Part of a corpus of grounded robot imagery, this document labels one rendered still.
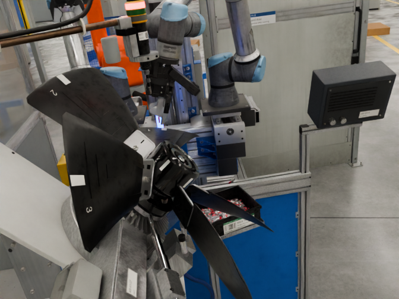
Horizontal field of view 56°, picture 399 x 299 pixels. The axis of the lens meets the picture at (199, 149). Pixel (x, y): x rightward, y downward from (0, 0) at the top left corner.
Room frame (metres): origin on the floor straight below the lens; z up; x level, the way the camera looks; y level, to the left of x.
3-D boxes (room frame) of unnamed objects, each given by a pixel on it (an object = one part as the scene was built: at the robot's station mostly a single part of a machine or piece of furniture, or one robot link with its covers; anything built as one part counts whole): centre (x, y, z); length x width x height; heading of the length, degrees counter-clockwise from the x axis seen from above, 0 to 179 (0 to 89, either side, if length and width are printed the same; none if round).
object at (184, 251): (0.77, 0.07, 0.99); 0.02 x 0.02 x 0.06
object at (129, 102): (1.73, 0.35, 1.09); 0.15 x 0.15 x 0.10
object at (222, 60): (1.73, -0.15, 1.20); 0.13 x 0.12 x 0.14; 61
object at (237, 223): (1.10, -0.06, 0.85); 0.22 x 0.17 x 0.07; 110
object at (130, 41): (0.88, 0.11, 1.50); 0.09 x 0.07 x 0.10; 129
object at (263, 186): (1.26, 0.03, 0.82); 0.90 x 0.04 x 0.08; 94
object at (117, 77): (1.73, 0.36, 1.20); 0.13 x 0.12 x 0.14; 107
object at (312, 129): (1.29, -0.50, 1.04); 0.24 x 0.03 x 0.03; 94
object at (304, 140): (1.29, -0.40, 0.96); 0.03 x 0.03 x 0.20; 4
